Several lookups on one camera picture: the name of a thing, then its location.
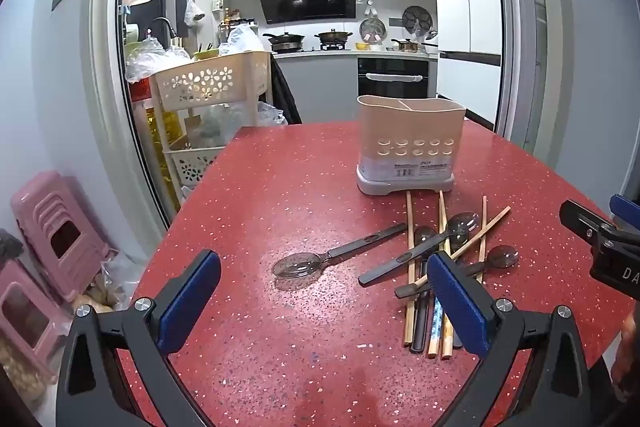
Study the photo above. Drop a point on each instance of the black wok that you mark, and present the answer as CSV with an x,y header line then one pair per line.
x,y
285,41

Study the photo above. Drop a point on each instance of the beige plastic utensil holder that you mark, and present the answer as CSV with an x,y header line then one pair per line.
x,y
410,122

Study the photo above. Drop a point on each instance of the black kitchen faucet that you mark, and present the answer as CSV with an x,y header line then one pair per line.
x,y
162,27

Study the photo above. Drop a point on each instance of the clear bag of food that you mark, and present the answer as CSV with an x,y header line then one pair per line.
x,y
112,282

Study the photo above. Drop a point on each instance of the dark cooking pot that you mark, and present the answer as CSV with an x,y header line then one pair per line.
x,y
334,38

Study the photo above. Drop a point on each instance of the clear plastic bag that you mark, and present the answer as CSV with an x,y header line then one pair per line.
x,y
150,59
272,114
242,38

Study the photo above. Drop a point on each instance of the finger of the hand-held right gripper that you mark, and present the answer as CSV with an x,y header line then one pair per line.
x,y
585,224
627,212

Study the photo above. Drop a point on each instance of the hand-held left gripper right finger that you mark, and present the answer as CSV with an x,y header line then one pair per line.
x,y
457,307

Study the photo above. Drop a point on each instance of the small golden pot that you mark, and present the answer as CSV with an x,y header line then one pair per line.
x,y
407,45

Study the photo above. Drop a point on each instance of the yellow oil bottle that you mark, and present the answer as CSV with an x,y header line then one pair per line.
x,y
162,127

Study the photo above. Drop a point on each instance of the round metal steamer rack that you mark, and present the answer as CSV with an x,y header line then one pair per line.
x,y
417,19

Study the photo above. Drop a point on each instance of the cream plastic basket cart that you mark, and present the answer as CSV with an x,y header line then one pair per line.
x,y
210,79

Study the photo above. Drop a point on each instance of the black built-in oven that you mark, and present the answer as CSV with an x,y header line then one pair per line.
x,y
395,91

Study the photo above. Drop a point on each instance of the pink plastic stool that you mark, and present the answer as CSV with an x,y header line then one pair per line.
x,y
25,317
55,227

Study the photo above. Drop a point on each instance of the metal strainer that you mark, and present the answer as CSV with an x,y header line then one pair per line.
x,y
372,31

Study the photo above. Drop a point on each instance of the person's right forearm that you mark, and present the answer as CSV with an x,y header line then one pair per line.
x,y
627,352

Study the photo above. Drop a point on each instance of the white door frame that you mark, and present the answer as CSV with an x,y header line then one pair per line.
x,y
107,57

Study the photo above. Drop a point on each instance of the white refrigerator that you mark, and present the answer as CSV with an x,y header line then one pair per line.
x,y
465,7

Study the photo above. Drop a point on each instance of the hanging white plastic bag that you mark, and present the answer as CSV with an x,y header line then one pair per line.
x,y
193,13

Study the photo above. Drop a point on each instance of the wooden chopstick blue patterned end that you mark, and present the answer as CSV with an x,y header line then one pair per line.
x,y
442,212

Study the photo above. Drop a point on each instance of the white towel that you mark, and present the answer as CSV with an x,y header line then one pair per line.
x,y
395,78

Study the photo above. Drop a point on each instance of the dark cloth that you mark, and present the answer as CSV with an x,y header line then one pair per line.
x,y
287,92

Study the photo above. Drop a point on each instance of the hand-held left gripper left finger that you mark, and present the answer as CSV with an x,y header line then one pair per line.
x,y
187,307

